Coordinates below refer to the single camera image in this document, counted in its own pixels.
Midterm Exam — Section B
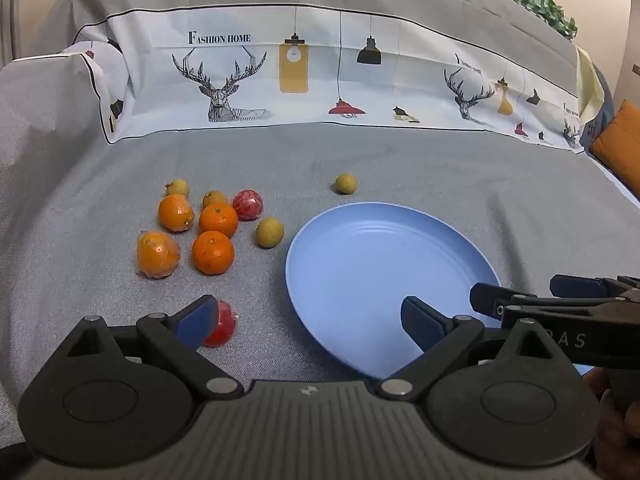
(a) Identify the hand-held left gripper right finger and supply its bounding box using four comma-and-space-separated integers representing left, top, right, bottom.
375, 295, 576, 403

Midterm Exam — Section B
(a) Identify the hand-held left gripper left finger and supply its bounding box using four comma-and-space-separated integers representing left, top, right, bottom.
52, 294, 246, 403

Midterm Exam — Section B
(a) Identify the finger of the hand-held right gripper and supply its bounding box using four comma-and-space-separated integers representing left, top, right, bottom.
470, 282, 621, 321
550, 274, 640, 303

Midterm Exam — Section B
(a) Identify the plastic-wrapped red tomato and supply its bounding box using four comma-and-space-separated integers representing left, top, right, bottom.
202, 298, 239, 348
231, 189, 264, 221

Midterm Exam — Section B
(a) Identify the orange mandarin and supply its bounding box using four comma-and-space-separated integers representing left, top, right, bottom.
192, 230, 236, 276
198, 202, 239, 239

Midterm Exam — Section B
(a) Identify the light blue plate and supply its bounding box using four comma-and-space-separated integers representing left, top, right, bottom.
286, 202, 502, 380

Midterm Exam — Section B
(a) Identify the person's right hand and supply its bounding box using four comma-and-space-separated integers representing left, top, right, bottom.
585, 367, 640, 480

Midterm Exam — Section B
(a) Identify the plastic-wrapped orange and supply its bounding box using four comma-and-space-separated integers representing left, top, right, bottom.
136, 230, 181, 280
158, 193, 196, 233

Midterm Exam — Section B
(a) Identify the orange pillow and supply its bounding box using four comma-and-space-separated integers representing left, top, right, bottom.
589, 100, 640, 188

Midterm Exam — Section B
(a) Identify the grey printed bed sheet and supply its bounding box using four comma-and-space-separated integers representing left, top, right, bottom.
0, 0, 618, 480

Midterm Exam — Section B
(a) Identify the pale yellow cloth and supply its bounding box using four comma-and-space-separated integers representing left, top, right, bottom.
575, 47, 608, 153

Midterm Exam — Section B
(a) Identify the grey curtain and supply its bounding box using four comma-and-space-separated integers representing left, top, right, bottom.
0, 0, 31, 63

